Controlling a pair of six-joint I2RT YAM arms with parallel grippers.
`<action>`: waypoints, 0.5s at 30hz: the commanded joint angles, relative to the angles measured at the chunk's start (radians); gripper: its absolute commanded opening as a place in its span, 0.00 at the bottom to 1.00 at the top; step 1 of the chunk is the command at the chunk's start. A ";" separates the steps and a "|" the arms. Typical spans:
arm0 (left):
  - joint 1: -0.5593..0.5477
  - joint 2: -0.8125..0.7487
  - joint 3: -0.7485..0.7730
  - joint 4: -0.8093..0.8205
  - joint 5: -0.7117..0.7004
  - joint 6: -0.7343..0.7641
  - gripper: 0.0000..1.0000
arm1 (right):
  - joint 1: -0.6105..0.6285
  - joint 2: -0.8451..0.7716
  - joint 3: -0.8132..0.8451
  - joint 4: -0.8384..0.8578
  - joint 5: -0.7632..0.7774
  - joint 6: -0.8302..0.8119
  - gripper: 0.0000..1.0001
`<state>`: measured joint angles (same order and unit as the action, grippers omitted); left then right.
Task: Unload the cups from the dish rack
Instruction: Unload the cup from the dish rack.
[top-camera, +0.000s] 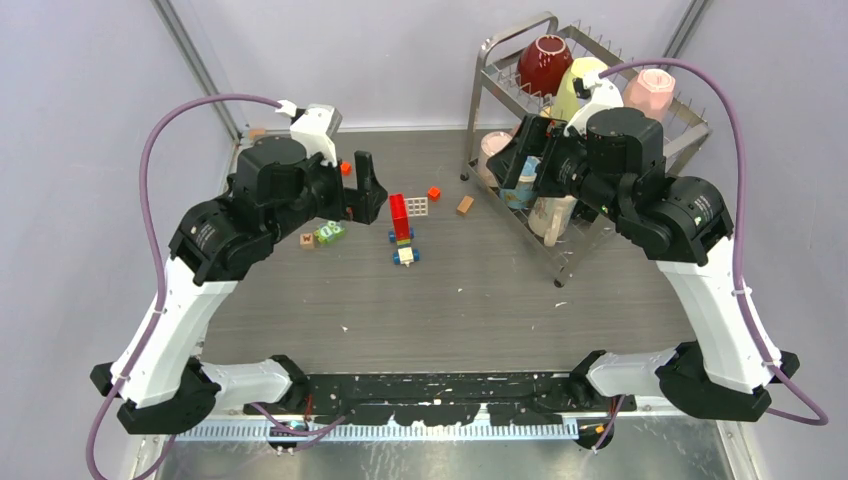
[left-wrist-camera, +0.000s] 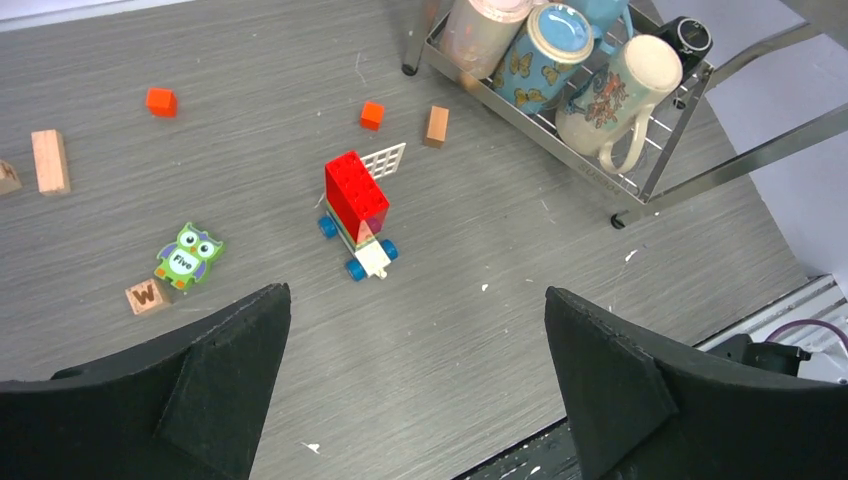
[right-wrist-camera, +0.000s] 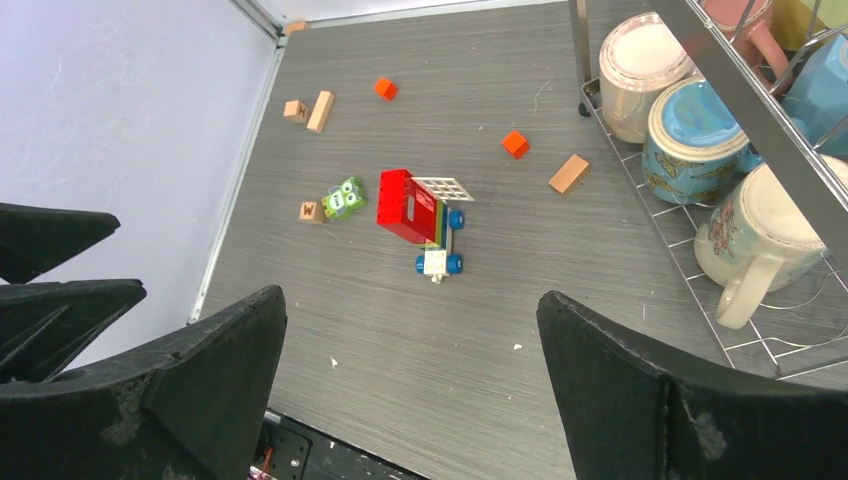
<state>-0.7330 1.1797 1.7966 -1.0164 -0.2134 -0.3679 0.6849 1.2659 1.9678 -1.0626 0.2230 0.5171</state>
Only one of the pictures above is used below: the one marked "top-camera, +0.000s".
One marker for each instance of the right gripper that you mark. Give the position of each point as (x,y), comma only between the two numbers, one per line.
(507,164)

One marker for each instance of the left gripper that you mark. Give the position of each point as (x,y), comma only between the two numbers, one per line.
(364,201)

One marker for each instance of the dark red cup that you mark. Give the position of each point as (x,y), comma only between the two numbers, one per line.
(543,64)

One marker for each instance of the pink faceted mug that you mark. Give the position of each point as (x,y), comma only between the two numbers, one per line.
(651,92)

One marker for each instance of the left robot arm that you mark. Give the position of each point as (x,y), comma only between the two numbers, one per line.
(277,187)

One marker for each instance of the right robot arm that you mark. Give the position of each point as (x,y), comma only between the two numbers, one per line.
(617,168)

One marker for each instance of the pink cup lower rack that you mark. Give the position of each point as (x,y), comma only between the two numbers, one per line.
(491,144)

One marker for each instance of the orange cube far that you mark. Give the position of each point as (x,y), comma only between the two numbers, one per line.
(345,169)

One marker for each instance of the red duplo block tower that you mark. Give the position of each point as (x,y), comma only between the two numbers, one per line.
(401,233)

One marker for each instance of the blue patterned mug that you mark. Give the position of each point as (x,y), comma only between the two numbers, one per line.
(523,196)

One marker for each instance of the white window grid piece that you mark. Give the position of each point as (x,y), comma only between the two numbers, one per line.
(417,206)

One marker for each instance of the orange cube near grid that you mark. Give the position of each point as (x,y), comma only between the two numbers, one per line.
(434,194)

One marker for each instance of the cream floral mug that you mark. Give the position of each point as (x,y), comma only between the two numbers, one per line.
(550,216)

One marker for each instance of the brown wooden block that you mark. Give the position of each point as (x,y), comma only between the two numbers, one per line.
(465,205)

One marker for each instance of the wooden letter cube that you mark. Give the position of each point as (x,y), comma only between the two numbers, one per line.
(307,241)

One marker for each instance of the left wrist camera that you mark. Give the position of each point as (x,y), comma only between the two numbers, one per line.
(313,127)

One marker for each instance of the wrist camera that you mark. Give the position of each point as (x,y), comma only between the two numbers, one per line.
(313,127)
(598,93)

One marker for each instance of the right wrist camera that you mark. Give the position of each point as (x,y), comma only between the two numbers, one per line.
(598,93)

